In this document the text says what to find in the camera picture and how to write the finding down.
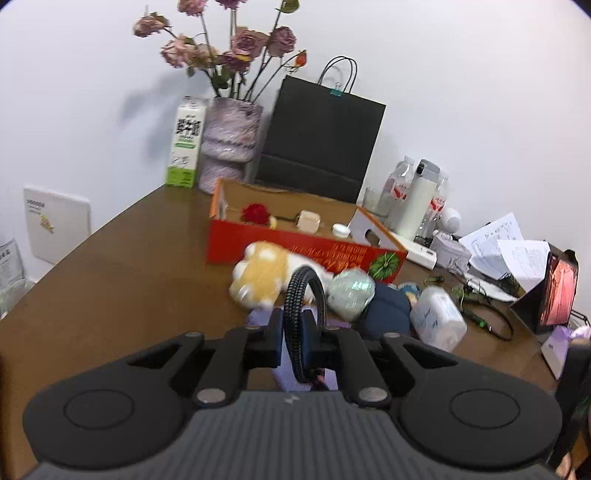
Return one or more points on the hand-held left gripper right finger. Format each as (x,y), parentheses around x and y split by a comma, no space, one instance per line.
(310,344)

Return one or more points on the clear water bottle red label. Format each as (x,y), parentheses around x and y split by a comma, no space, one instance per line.
(398,187)
(439,203)

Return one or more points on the wooden desk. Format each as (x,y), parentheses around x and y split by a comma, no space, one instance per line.
(138,277)

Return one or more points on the red artificial rose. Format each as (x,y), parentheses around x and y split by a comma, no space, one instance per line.
(254,213)

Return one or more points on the small blue and yellow packet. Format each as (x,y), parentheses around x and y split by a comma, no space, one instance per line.
(409,290)

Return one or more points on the white power bank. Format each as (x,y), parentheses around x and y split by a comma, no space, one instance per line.
(418,251)

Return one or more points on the red cardboard box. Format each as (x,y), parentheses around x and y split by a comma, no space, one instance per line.
(286,244)

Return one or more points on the white thermos flask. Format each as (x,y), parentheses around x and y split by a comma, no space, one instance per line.
(418,203)

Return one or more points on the printed paper sheet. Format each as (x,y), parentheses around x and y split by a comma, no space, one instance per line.
(526,261)
(494,235)

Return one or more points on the white box with purple ribbon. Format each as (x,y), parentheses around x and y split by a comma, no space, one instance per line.
(561,348)

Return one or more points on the clear glass cup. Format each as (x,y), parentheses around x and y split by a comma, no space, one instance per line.
(373,203)

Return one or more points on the white and green milk carton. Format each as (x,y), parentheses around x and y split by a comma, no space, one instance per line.
(184,138)

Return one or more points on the white round desk gadget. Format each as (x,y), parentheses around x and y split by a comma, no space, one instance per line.
(450,220)

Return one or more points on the clear plastic bag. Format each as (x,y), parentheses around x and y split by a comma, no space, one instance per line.
(11,277)

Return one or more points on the white printed board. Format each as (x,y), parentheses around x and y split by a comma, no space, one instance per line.
(57,221)

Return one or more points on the small green and black clip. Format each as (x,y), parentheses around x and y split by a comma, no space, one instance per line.
(434,279)

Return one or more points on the white patterned box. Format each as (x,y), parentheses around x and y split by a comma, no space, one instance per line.
(450,253)

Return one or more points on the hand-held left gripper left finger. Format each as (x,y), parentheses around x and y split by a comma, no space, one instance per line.
(277,339)

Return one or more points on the tablet with black cover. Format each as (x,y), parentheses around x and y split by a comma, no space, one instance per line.
(558,290)

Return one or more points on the purple cloth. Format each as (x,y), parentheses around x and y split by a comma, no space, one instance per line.
(287,377)

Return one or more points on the purple and white ribbed vase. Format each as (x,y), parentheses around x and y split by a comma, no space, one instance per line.
(228,138)

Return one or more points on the dried pink flower bouquet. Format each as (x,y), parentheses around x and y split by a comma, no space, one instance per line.
(247,44)

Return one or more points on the small white jar lid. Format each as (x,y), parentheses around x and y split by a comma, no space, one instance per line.
(340,230)

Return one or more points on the mint green glossy packet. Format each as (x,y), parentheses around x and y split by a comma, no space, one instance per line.
(352,293)

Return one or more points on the beige earbuds case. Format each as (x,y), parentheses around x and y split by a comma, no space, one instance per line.
(308,221)

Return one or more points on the yellow and white plush toy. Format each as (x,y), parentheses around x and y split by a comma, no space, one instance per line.
(261,270)

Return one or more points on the navy blue cloth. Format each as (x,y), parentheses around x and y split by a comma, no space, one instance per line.
(385,310)

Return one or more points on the white plastic packet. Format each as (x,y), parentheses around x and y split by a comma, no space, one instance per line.
(437,319)

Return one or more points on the green binder clip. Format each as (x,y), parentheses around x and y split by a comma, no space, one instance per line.
(335,91)

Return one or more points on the white flat bundle under papers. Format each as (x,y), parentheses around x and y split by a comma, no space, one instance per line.
(489,287)

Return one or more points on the black paper bag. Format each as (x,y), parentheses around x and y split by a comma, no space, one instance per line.
(318,138)

